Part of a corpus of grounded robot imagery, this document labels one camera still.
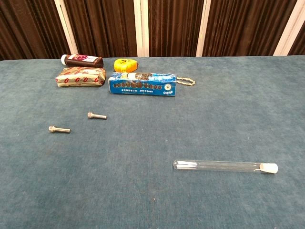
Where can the glass test tube white stopper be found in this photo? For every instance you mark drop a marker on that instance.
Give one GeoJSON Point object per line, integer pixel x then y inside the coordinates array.
{"type": "Point", "coordinates": [226, 166]}

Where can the silver metal bolt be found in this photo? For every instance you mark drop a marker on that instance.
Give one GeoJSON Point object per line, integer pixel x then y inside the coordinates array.
{"type": "Point", "coordinates": [97, 116]}
{"type": "Point", "coordinates": [60, 129]}

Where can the brown curtain panel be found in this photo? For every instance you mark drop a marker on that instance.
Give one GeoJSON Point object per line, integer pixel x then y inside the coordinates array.
{"type": "Point", "coordinates": [298, 44]}
{"type": "Point", "coordinates": [245, 26]}
{"type": "Point", "coordinates": [102, 26]}
{"type": "Point", "coordinates": [175, 26]}
{"type": "Point", "coordinates": [28, 26]}

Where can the yellow tape measure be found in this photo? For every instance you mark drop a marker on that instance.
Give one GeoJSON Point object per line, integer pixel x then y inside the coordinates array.
{"type": "Point", "coordinates": [125, 65]}

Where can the dark bottle with white cap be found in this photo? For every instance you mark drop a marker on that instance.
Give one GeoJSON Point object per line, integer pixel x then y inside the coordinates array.
{"type": "Point", "coordinates": [83, 61]}

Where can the blue cookie box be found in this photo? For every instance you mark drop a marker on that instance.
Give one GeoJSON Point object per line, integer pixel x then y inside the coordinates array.
{"type": "Point", "coordinates": [143, 84]}

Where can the gold red patterned packet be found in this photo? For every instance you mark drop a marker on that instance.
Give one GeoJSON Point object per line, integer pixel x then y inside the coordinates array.
{"type": "Point", "coordinates": [81, 76]}

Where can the teal tablecloth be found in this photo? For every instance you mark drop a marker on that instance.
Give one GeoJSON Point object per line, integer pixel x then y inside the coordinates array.
{"type": "Point", "coordinates": [152, 148]}

